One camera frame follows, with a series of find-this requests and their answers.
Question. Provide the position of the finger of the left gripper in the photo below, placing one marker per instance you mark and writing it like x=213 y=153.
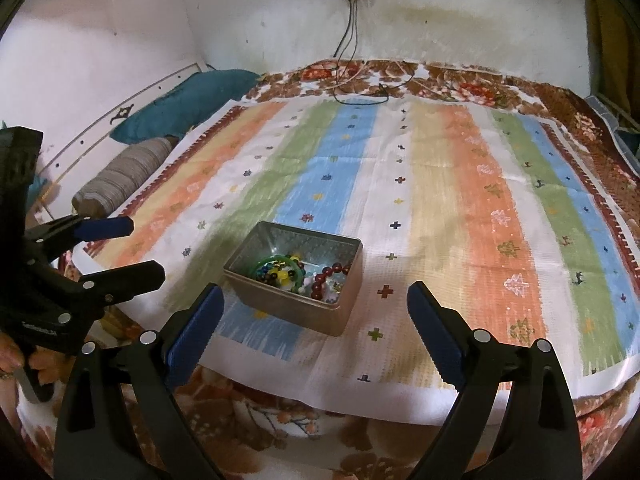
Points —
x=61 y=235
x=123 y=284

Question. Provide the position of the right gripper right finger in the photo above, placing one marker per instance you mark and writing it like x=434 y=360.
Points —
x=538 y=437

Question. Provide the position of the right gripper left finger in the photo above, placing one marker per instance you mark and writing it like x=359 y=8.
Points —
x=95 y=437

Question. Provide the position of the green jade bangle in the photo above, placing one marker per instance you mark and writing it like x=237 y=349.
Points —
x=286 y=272

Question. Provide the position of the person's left hand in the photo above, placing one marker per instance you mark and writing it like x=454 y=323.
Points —
x=48 y=364

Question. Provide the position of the grey striped bolster pillow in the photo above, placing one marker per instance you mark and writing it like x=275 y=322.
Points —
x=122 y=176

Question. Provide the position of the silver metal tin box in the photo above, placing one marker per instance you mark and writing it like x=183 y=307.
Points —
x=307 y=278

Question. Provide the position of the teal pillow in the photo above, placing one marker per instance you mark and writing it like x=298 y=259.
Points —
x=185 y=106

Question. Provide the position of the striped colourful woven cloth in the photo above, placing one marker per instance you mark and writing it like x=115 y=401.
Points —
x=497 y=213

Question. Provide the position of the metal clothes rack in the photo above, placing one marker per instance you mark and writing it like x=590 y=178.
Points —
x=625 y=132

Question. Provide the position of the brown hanging garment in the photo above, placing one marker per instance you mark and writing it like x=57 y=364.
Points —
x=614 y=55

